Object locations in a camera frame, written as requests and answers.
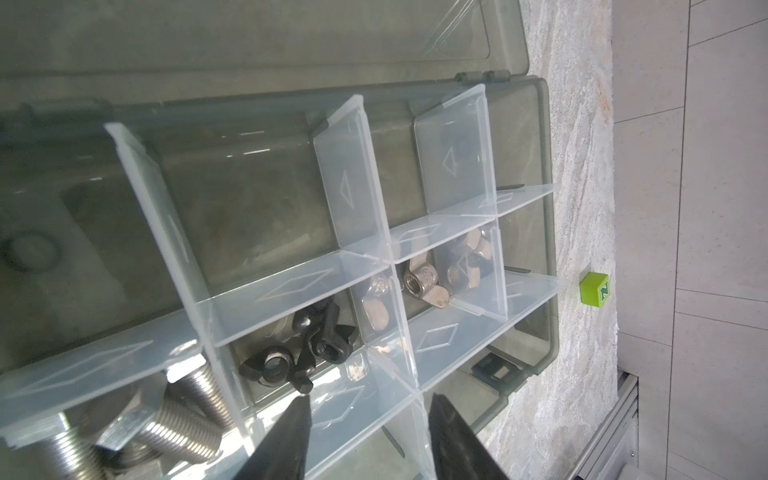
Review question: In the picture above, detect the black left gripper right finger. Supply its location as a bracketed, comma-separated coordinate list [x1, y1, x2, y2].
[428, 394, 508, 480]

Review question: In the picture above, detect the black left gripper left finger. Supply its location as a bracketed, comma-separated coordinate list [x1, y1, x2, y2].
[234, 396, 312, 480]

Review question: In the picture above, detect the black wing nut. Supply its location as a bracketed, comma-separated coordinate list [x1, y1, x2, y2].
[292, 305, 327, 335]
[238, 345, 317, 395]
[309, 297, 359, 364]

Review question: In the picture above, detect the silver hex bolt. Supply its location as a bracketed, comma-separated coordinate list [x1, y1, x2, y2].
[79, 383, 223, 464]

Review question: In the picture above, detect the silver wing nut front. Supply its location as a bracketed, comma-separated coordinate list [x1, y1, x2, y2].
[403, 251, 451, 309]

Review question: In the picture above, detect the silver wing nut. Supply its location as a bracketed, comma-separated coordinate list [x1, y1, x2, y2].
[403, 251, 451, 309]
[362, 274, 390, 332]

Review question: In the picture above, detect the green plastic organizer box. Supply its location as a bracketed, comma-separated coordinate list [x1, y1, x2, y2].
[1, 1, 564, 479]

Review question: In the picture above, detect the green sticker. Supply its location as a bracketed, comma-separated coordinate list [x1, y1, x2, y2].
[579, 272, 611, 308]

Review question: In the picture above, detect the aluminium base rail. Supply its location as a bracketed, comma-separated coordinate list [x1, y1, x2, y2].
[565, 372, 639, 480]

